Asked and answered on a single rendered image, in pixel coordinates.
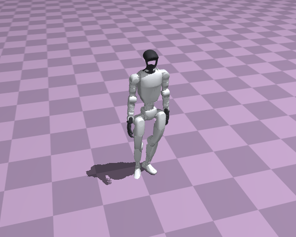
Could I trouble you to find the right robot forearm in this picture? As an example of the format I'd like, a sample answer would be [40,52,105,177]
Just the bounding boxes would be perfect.
[127,96,135,121]

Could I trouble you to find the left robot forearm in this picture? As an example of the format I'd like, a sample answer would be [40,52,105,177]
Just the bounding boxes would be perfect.
[162,96,170,111]

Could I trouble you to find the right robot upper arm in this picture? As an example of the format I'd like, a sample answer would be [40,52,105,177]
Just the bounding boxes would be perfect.
[129,73,141,103]

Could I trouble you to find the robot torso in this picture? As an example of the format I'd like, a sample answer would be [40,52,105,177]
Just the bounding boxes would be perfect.
[137,68,163,121]

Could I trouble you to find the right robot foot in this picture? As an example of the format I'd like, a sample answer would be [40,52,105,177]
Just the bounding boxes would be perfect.
[134,165,141,179]

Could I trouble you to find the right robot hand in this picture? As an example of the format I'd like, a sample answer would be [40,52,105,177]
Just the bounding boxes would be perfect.
[127,117,134,138]

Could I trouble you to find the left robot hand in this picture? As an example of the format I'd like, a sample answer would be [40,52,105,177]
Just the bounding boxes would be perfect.
[164,109,170,125]

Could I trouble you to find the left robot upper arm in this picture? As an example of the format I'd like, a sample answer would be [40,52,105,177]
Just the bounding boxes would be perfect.
[160,69,170,97]

